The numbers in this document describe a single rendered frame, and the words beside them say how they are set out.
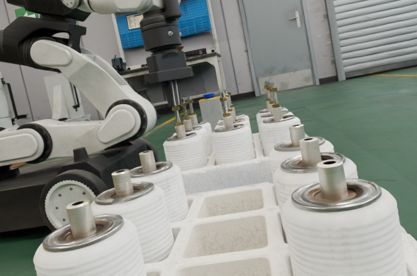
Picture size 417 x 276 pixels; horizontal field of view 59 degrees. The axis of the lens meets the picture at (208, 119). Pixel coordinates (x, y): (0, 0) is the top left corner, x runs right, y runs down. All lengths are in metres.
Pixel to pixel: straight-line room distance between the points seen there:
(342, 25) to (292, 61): 0.89
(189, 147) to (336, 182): 0.57
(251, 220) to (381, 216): 0.25
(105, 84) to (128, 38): 4.98
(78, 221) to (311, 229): 0.21
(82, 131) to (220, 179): 0.64
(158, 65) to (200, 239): 0.45
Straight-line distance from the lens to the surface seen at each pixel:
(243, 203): 0.65
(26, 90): 7.20
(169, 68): 0.87
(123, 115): 1.22
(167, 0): 0.87
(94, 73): 1.29
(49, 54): 1.33
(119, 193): 0.49
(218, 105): 1.26
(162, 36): 0.86
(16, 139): 1.40
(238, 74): 6.01
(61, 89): 4.61
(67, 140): 1.36
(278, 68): 6.00
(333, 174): 0.33
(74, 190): 1.13
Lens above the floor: 0.37
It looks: 6 degrees down
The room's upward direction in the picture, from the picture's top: 11 degrees counter-clockwise
